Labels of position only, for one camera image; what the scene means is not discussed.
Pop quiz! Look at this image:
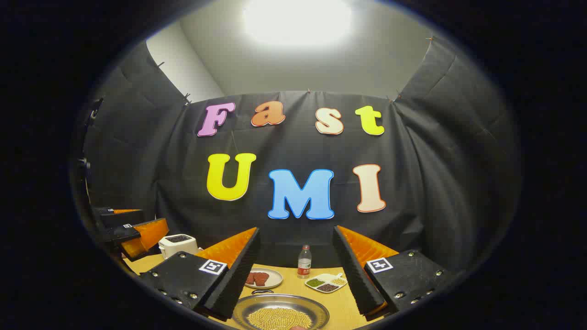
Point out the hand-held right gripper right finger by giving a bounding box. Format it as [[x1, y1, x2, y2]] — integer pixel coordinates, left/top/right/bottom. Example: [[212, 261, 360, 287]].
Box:
[[332, 225, 452, 317]]

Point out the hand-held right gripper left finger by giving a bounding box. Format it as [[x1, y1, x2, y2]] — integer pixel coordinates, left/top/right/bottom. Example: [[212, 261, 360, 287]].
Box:
[[139, 227, 261, 320]]

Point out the steel pot with black handles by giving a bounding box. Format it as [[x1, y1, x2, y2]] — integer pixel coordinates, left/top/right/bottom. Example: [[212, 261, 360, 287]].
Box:
[[232, 289, 331, 330]]

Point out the white toaster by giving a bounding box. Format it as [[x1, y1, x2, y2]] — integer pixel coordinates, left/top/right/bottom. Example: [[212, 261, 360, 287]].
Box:
[[158, 234, 199, 259]]

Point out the white divided bean dish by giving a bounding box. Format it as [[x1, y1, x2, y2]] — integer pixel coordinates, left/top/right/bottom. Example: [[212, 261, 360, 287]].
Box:
[[305, 273, 348, 294]]

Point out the white round plate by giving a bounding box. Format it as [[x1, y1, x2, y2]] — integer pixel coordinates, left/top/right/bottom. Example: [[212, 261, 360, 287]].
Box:
[[244, 268, 283, 289]]

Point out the clear plastic bottle red label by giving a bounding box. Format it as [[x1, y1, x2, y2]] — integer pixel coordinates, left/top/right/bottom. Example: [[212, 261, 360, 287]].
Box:
[[297, 245, 312, 279]]

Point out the pile of soybeans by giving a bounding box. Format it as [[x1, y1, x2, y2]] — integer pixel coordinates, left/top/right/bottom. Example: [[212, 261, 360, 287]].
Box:
[[247, 307, 313, 330]]

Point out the black backdrop cloth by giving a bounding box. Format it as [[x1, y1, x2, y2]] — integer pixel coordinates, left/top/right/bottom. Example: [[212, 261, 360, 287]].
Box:
[[85, 37, 521, 275]]

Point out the ceiling light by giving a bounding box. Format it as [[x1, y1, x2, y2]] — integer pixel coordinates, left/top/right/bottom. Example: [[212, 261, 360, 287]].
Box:
[[242, 0, 354, 46]]

